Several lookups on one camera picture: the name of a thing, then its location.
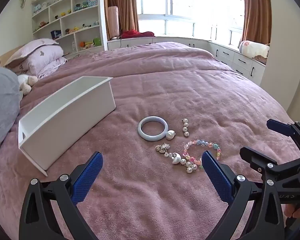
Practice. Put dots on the red cloth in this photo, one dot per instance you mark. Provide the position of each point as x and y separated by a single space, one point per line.
137 34

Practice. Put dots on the lilac butterfly pillow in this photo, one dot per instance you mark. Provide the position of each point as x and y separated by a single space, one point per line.
32 47

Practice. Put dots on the white bookshelf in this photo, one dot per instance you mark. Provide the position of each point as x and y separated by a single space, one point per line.
101 17

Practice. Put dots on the tan headboard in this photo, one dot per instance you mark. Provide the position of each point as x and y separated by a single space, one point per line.
12 53

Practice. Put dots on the orange plush toy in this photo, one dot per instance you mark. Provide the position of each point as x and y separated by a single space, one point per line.
83 44

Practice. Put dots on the dark blue box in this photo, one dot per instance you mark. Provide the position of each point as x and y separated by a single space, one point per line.
56 34

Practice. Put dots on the heart pearl earring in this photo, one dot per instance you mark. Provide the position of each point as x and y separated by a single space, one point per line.
170 135

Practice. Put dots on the white plush toy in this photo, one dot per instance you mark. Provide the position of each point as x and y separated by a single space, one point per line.
27 82

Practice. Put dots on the person's right hand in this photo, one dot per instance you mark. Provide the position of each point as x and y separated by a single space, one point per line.
297 211

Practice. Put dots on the pink suitcase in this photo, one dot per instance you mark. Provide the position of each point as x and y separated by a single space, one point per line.
113 22

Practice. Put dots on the white shell pendant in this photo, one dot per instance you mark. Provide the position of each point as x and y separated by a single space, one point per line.
176 158

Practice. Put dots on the white storage box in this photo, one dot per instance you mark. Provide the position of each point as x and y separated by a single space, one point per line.
65 120

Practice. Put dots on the grey pillow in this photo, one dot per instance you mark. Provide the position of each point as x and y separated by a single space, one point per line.
2 105

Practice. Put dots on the pearl cluster earrings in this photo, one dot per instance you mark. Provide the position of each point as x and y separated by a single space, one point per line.
189 170

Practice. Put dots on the white plush cushion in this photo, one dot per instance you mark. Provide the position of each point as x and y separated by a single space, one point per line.
255 48

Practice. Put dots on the lilac folded quilt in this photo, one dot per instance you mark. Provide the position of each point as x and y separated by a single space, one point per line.
45 60

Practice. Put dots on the gold flower earring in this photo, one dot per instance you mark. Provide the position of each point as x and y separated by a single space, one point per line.
162 148

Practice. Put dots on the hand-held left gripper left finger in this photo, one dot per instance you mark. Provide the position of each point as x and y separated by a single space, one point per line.
87 177

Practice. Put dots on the lavender bangle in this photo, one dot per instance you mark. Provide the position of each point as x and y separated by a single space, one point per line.
141 132

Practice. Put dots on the pearl bar hair clip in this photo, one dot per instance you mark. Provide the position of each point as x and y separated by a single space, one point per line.
185 129

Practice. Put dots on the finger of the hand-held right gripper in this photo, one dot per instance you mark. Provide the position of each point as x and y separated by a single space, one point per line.
252 155
277 127

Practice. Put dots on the white framed window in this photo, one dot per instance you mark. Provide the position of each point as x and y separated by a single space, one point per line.
190 5

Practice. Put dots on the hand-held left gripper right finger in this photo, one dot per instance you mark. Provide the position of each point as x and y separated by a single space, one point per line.
215 177

